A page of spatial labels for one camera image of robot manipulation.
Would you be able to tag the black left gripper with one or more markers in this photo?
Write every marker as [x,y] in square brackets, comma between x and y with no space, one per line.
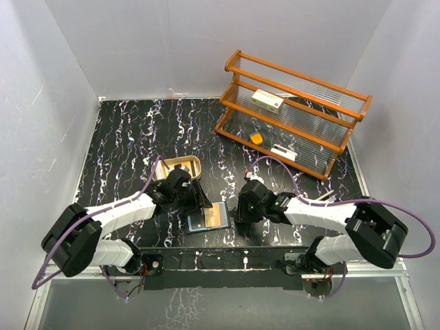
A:
[198,201]

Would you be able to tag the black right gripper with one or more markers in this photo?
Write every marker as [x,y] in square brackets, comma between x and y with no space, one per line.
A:
[243,215]

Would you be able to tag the black blue card holder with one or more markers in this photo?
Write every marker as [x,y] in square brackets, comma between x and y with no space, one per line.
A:
[209,219]

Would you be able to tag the beige oval plastic tray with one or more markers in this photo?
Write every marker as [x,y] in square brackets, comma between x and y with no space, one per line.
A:
[191,162]

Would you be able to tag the stack of credit cards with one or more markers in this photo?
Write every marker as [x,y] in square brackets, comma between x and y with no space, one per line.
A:
[161,171]

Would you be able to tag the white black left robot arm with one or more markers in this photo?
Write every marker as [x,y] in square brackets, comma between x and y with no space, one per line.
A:
[78,238]

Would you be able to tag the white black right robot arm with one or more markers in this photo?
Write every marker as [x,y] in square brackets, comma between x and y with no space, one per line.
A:
[365,229]

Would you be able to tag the white black small device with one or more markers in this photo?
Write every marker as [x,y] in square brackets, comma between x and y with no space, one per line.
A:
[284,152]

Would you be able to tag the small orange yellow block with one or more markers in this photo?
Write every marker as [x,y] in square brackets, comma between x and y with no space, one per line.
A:
[256,138]

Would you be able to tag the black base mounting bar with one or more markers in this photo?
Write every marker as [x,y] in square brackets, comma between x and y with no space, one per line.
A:
[219,267]

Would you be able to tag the orange wooden shelf rack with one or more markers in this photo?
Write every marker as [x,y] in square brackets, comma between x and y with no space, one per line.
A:
[316,119]

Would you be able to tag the white red small box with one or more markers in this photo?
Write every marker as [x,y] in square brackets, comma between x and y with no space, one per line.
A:
[267,101]

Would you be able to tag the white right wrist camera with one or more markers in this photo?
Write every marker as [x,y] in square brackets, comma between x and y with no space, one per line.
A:
[251,176]

